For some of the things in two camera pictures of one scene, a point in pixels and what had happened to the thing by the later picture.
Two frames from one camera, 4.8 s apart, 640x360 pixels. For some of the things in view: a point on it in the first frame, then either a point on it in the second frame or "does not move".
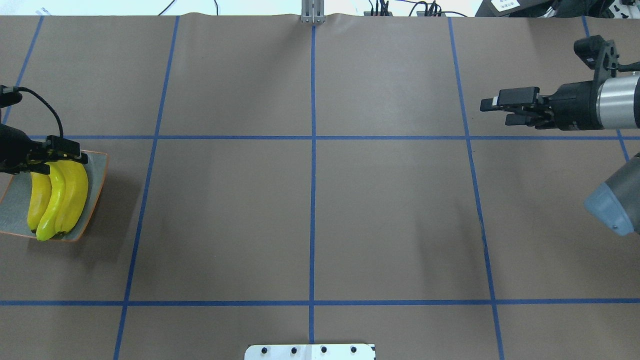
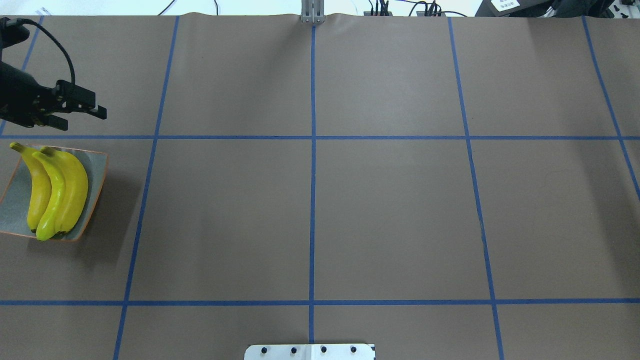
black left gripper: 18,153 to 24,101
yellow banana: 38,199 does not move
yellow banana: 74,201 does not move
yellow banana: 48,221 does not move
